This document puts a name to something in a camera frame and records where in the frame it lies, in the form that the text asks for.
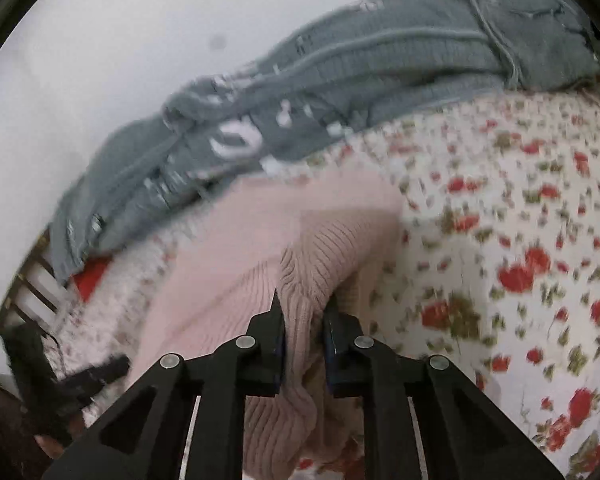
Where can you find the pink knit sweater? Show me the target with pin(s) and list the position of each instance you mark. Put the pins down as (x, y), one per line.
(280, 260)

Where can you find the grey printed blanket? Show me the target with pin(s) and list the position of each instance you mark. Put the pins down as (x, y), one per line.
(330, 90)

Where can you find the person's left forearm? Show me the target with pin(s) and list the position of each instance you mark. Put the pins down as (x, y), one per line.
(5, 435)

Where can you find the floral bed sheet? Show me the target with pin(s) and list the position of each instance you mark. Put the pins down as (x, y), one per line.
(505, 240)

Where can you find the red cloth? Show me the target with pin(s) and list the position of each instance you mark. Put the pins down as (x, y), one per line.
(91, 280)

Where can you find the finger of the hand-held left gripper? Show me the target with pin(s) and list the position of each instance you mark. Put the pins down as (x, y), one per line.
(97, 372)

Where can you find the person's left hand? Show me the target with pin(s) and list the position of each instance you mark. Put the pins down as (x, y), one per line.
(52, 447)

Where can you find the wooden bed headboard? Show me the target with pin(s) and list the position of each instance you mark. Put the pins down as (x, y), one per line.
(27, 290)

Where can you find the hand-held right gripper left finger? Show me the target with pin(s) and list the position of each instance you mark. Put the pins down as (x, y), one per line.
(278, 345)

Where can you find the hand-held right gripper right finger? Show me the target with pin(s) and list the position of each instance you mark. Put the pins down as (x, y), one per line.
(331, 342)

